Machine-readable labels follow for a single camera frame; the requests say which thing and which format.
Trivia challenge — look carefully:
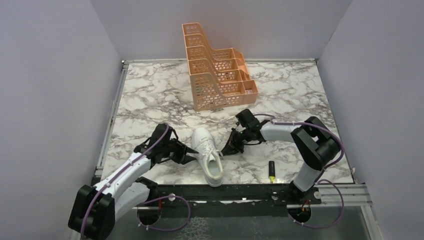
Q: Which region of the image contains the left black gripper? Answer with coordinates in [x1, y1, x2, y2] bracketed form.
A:
[161, 138, 198, 164]

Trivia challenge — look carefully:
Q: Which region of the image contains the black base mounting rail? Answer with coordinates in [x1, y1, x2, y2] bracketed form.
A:
[134, 183, 322, 223]

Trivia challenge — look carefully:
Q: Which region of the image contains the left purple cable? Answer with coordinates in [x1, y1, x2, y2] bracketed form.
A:
[80, 123, 192, 240]

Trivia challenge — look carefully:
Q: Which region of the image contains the black yellow highlighter marker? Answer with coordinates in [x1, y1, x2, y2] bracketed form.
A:
[268, 160, 276, 184]

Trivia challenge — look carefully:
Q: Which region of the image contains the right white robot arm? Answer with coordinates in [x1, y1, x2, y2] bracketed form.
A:
[221, 116, 344, 204]

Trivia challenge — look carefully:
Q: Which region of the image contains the orange plastic file organizer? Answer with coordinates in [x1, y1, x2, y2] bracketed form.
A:
[182, 22, 258, 112]

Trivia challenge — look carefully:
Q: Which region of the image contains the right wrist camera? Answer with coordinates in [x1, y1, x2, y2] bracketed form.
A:
[235, 108, 261, 130]

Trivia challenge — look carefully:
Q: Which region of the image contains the white sneaker shoe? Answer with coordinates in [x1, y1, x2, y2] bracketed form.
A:
[191, 127, 224, 187]

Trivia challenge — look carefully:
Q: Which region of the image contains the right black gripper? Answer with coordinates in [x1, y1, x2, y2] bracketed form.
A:
[219, 127, 252, 157]

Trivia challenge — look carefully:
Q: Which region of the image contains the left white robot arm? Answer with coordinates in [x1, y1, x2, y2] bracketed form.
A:
[67, 123, 197, 240]

